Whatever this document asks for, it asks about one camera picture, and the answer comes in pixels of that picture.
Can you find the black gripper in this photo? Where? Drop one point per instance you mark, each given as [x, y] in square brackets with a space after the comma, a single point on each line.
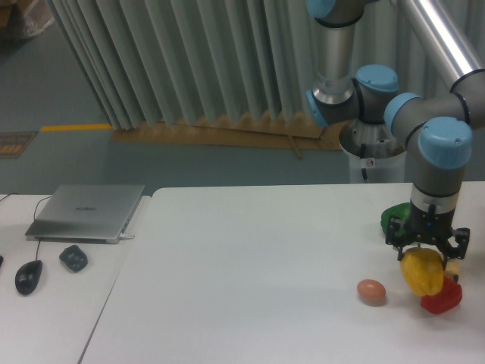
[429, 227]

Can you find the yellow bell pepper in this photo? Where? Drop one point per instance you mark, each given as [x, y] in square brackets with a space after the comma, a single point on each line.
[422, 269]

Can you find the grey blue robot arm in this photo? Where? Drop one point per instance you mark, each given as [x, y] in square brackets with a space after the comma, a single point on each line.
[437, 132]

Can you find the green bell pepper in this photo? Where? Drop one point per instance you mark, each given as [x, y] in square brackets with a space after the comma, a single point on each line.
[400, 211]

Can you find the red bell pepper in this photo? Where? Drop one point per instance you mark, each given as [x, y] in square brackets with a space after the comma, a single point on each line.
[448, 298]

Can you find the beige bread block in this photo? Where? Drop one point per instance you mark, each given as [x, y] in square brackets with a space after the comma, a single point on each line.
[453, 269]

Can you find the brown egg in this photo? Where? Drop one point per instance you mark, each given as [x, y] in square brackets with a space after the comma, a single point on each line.
[371, 291]

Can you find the brown cardboard sheet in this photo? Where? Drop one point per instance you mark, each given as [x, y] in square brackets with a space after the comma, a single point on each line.
[297, 134]

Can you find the grey folding curtain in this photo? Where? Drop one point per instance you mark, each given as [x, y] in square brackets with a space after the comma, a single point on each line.
[277, 66]

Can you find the small black device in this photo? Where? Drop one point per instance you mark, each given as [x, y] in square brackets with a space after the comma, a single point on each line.
[74, 258]

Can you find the silver laptop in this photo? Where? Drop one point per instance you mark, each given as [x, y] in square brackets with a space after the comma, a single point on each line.
[86, 213]

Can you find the black computer mouse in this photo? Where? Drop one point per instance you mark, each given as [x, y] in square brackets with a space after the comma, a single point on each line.
[27, 277]

